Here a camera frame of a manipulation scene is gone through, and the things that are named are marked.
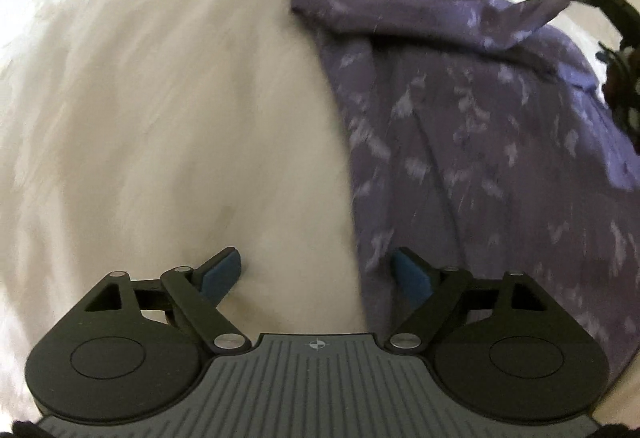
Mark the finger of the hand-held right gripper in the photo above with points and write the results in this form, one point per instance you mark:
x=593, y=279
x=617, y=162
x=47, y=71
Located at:
x=607, y=6

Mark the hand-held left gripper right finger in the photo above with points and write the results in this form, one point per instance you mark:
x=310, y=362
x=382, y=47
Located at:
x=412, y=280

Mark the purple patterned garment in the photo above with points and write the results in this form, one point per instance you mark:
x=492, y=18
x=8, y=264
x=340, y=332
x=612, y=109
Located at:
x=450, y=118

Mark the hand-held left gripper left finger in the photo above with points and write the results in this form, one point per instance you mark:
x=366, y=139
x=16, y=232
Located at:
x=222, y=277

